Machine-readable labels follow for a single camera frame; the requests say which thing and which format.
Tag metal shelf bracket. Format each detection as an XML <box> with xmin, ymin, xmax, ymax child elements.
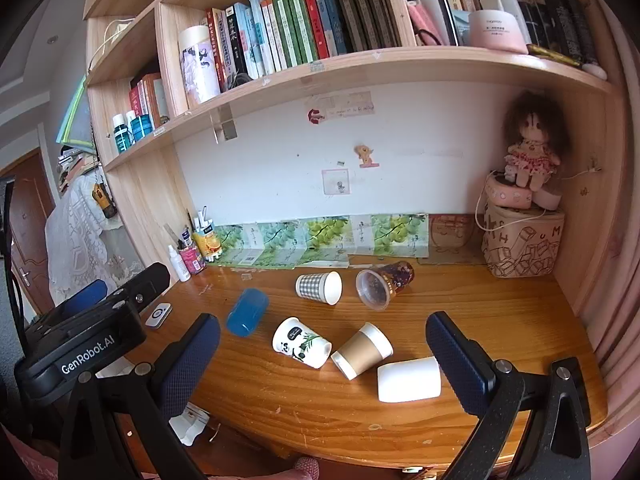
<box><xmin>212</xmin><ymin>102</ymin><xmax>238</xmax><ymax>142</ymax></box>

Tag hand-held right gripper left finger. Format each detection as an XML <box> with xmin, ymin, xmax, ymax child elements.
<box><xmin>57</xmin><ymin>312</ymin><xmax>222</xmax><ymax>480</ymax></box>

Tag pile of papers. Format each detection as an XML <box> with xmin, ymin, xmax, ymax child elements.
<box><xmin>55</xmin><ymin>147</ymin><xmax>101</xmax><ymax>193</ymax></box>

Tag printed fabric storage bag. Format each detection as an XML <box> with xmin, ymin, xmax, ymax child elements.
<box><xmin>481</xmin><ymin>205</ymin><xmax>566</xmax><ymax>278</ymax></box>

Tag wooden bookshelf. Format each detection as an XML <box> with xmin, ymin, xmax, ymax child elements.
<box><xmin>82</xmin><ymin>0</ymin><xmax>621</xmax><ymax>321</ymax></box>

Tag row of upright books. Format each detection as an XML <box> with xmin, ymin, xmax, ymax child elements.
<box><xmin>205</xmin><ymin>0</ymin><xmax>401</xmax><ymax>93</ymax></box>

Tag white cable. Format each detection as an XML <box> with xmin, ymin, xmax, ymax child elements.
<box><xmin>475</xmin><ymin>167</ymin><xmax>601</xmax><ymax>233</ymax></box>

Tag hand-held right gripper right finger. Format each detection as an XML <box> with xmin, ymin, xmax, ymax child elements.
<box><xmin>425</xmin><ymin>311</ymin><xmax>593</xmax><ymax>480</ymax></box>

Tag green grape pattern boxes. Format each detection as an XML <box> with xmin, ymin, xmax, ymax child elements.
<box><xmin>205</xmin><ymin>214</ymin><xmax>430</xmax><ymax>267</ymax></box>

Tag black stand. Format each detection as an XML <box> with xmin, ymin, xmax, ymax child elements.
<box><xmin>0</xmin><ymin>175</ymin><xmax>28</xmax><ymax>351</ymax></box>

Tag brown wooden door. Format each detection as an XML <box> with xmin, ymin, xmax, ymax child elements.
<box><xmin>0</xmin><ymin>152</ymin><xmax>56</xmax><ymax>313</ymax></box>

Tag white panda print cup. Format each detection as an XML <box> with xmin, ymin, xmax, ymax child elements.
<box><xmin>272</xmin><ymin>316</ymin><xmax>332</xmax><ymax>369</ymax></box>

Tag clear cup with dark print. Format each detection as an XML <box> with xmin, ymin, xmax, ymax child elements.
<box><xmin>355</xmin><ymin>261</ymin><xmax>416</xmax><ymax>311</ymax></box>

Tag pink can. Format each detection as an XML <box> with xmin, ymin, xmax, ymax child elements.
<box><xmin>179</xmin><ymin>245</ymin><xmax>206</xmax><ymax>275</ymax></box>

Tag taped paper note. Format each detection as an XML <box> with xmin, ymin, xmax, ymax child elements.
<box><xmin>305</xmin><ymin>91</ymin><xmax>376</xmax><ymax>121</ymax></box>

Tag small white dropper bottle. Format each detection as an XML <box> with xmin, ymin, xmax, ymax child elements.
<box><xmin>167</xmin><ymin>245</ymin><xmax>192</xmax><ymax>282</ymax></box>

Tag row of dark books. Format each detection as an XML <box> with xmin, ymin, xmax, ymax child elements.
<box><xmin>390</xmin><ymin>0</ymin><xmax>601</xmax><ymax>66</ymax></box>

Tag torn white paper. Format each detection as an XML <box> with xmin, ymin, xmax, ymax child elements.
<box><xmin>170</xmin><ymin>405</ymin><xmax>211</xmax><ymax>447</ymax></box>

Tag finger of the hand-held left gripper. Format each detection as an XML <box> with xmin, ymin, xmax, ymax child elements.
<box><xmin>112</xmin><ymin>262</ymin><xmax>172</xmax><ymax>311</ymax></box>
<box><xmin>60</xmin><ymin>280</ymin><xmax>109</xmax><ymax>317</ymax></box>

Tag white lace cloth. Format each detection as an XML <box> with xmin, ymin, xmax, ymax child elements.
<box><xmin>45</xmin><ymin>170</ymin><xmax>146</xmax><ymax>306</ymax></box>

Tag brown paper cup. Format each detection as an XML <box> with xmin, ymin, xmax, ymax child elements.
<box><xmin>330</xmin><ymin>322</ymin><xmax>394</xmax><ymax>380</ymax></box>

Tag small white device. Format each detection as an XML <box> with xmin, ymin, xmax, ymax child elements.
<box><xmin>145</xmin><ymin>302</ymin><xmax>173</xmax><ymax>329</ymax></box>

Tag rag doll with brown hair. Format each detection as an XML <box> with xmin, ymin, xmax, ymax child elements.
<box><xmin>502</xmin><ymin>90</ymin><xmax>571</xmax><ymax>193</ymax></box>

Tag yellow hand tool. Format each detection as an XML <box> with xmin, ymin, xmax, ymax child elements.
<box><xmin>92</xmin><ymin>182</ymin><xmax>118</xmax><ymax>220</ymax></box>

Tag pink round box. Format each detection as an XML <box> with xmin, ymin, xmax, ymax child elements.
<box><xmin>484</xmin><ymin>170</ymin><xmax>563</xmax><ymax>212</ymax></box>

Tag pink cloth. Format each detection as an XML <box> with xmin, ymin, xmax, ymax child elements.
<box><xmin>0</xmin><ymin>422</ymin><xmax>61</xmax><ymax>480</ymax></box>

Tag orange print can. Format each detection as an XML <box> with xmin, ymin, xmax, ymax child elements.
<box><xmin>192</xmin><ymin>230</ymin><xmax>221</xmax><ymax>261</ymax></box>

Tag gold pen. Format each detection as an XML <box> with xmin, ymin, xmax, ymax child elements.
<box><xmin>527</xmin><ymin>44</ymin><xmax>583</xmax><ymax>67</ymax></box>

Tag checkered paper cup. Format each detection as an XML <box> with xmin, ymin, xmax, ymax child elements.
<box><xmin>295</xmin><ymin>271</ymin><xmax>343</xmax><ymax>306</ymax></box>

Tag white printed tube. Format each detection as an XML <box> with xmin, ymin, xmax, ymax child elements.
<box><xmin>178</xmin><ymin>25</ymin><xmax>222</xmax><ymax>106</ymax></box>

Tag brown cardboard with drawing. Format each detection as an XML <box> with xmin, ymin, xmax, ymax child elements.
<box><xmin>427</xmin><ymin>214</ymin><xmax>483</xmax><ymax>263</ymax></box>

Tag pink cosmetic jar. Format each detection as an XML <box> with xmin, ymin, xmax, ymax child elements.
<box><xmin>467</xmin><ymin>9</ymin><xmax>531</xmax><ymax>55</ymax></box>

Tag orange cartoon wall sticker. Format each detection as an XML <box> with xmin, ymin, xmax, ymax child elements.
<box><xmin>354</xmin><ymin>145</ymin><xmax>381</xmax><ymax>168</ymax></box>

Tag plain white cup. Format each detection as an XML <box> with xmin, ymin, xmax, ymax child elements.
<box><xmin>377</xmin><ymin>356</ymin><xmax>442</xmax><ymax>403</ymax></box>

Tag row of red books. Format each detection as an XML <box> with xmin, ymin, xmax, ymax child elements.
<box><xmin>129</xmin><ymin>72</ymin><xmax>171</xmax><ymax>128</ymax></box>

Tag pink slipper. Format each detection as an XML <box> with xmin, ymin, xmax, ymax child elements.
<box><xmin>292</xmin><ymin>456</ymin><xmax>321</xmax><ymax>480</ymax></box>

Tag green folder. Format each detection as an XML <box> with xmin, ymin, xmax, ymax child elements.
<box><xmin>56</xmin><ymin>75</ymin><xmax>96</xmax><ymax>148</ymax></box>

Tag blue plastic cup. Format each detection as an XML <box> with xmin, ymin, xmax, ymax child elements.
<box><xmin>226</xmin><ymin>287</ymin><xmax>270</xmax><ymax>337</ymax></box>

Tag pink curtain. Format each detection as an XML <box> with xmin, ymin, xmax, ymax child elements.
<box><xmin>595</xmin><ymin>0</ymin><xmax>640</xmax><ymax>461</ymax></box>

